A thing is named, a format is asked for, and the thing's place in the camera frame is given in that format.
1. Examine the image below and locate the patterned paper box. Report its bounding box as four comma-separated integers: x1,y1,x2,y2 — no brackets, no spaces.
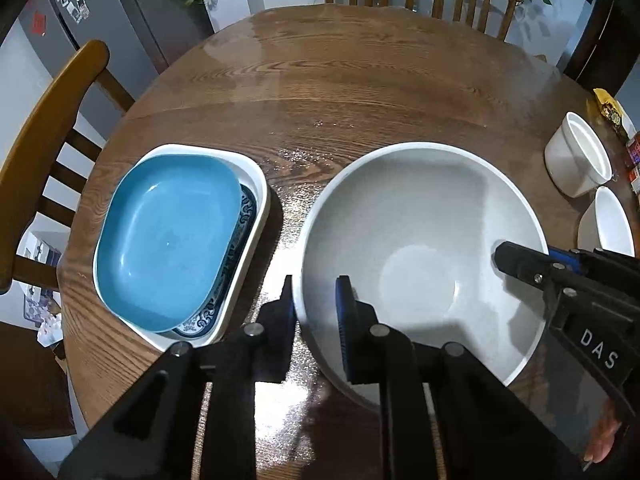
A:
22,285,64,347

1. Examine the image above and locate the white box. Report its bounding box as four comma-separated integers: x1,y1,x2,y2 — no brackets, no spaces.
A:
17,232,62,267

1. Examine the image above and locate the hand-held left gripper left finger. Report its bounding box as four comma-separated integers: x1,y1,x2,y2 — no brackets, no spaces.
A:
57,274,299,480

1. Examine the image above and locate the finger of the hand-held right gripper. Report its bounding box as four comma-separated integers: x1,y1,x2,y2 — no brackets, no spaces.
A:
494,241,567,292
547,247,584,274

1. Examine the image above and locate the yellow snack packet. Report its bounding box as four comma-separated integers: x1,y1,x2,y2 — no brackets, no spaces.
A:
593,88,627,134

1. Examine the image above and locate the large white bowl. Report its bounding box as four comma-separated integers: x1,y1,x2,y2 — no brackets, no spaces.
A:
292,141,551,409

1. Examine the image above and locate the white ramekin cup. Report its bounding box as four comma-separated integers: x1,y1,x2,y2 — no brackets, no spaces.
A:
544,111,614,199

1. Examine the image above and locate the blue dish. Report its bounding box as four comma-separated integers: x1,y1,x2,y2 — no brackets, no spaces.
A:
95,154,243,334

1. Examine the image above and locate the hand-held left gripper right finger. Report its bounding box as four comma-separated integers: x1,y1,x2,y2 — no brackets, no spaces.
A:
335,275,586,480

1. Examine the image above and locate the dark wooden door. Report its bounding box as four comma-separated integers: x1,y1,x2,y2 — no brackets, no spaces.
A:
565,0,640,97

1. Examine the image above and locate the small white bowl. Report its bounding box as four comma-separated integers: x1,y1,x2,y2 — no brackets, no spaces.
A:
577,186,636,257

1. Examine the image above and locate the grey refrigerator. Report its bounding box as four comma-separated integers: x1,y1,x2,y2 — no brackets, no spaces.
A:
42,0,217,77

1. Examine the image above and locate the person's right hand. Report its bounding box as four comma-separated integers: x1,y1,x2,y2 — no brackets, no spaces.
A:
581,399,624,467

